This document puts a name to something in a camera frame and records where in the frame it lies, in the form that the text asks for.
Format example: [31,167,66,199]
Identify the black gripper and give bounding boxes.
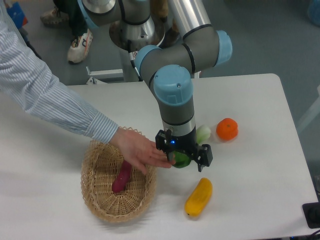
[155,128,213,172]

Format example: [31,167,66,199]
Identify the purple sweet potato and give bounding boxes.
[111,160,132,193]

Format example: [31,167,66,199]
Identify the striped shirt forearm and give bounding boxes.
[0,2,120,145]

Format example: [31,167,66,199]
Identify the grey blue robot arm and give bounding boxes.
[78,0,233,171]

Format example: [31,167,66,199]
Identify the woven wicker basket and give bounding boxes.
[80,140,157,223]

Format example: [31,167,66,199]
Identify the person's bare hand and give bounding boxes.
[109,127,176,175]

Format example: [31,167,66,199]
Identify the green bok choy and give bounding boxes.
[173,124,212,169]

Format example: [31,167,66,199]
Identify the orange tangerine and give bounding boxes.
[215,118,239,142]

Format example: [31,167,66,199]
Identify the yellow mango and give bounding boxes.
[184,177,213,218]

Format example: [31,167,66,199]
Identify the brown shoe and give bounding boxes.
[160,19,181,49]

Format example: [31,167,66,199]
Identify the black device at table edge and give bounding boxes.
[302,202,320,229]

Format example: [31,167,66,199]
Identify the white orange sneaker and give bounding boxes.
[67,29,93,64]

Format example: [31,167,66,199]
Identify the white bracket clamp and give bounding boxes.
[193,71,202,79]

